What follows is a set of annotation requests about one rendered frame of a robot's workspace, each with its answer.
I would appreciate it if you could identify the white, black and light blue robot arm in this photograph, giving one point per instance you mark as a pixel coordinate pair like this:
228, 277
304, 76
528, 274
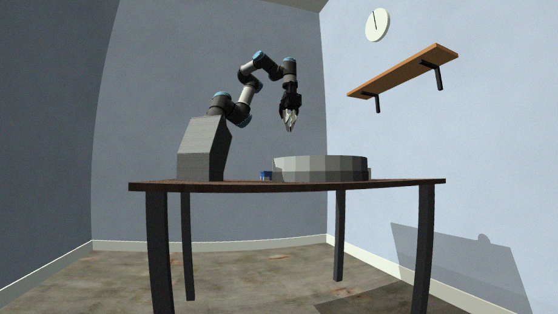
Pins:
238, 113

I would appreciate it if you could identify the blue crate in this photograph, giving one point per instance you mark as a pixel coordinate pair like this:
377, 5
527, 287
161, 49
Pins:
266, 175

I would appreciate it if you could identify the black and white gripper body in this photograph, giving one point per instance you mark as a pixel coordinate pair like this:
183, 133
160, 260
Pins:
291, 98

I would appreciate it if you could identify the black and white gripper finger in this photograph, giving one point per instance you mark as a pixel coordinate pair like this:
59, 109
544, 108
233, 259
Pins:
284, 116
293, 116

